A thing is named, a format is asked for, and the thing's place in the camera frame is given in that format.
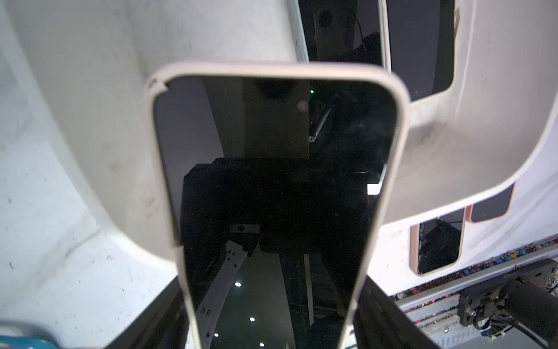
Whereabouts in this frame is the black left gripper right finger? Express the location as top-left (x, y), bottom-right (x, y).
top-left (353, 277), bottom-right (437, 349)

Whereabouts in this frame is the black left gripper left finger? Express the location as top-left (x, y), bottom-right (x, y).
top-left (107, 278), bottom-right (189, 348)

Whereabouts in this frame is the black phone tan case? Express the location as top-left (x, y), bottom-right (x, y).
top-left (409, 209), bottom-right (465, 276)

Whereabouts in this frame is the black phone pink case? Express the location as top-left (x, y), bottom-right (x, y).
top-left (465, 184), bottom-right (515, 223)

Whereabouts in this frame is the black phone cream case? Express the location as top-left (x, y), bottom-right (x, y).
top-left (146, 62), bottom-right (409, 348)

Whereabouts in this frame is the black phone beige case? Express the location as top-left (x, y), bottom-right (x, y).
top-left (387, 0), bottom-right (455, 101)

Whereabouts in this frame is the black phone mint case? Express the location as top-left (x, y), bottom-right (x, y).
top-left (286, 0), bottom-right (391, 71)

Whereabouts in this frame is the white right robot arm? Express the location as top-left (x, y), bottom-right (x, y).
top-left (500, 280), bottom-right (557, 348)

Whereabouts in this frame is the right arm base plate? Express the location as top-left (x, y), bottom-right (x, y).
top-left (457, 259), bottom-right (557, 327)

